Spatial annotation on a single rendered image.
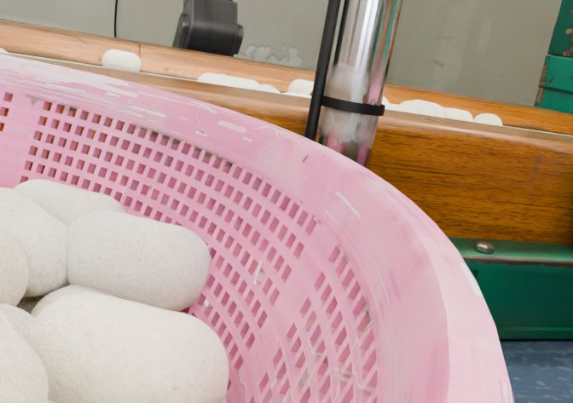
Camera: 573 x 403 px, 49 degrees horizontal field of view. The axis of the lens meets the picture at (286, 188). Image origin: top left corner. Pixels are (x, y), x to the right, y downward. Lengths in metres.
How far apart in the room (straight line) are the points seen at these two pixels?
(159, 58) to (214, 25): 0.29
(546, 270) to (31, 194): 0.22
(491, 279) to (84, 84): 0.19
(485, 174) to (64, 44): 0.41
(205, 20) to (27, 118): 0.70
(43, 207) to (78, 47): 0.45
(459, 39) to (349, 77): 2.22
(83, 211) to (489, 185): 0.20
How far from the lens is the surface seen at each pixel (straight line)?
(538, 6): 2.18
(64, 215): 0.16
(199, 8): 0.90
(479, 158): 0.30
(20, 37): 0.61
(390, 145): 0.28
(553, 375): 0.29
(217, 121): 0.15
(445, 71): 2.49
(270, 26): 2.65
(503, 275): 0.29
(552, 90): 0.98
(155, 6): 2.53
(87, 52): 0.61
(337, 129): 0.24
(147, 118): 0.17
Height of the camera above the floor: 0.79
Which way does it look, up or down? 13 degrees down
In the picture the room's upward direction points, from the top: 10 degrees clockwise
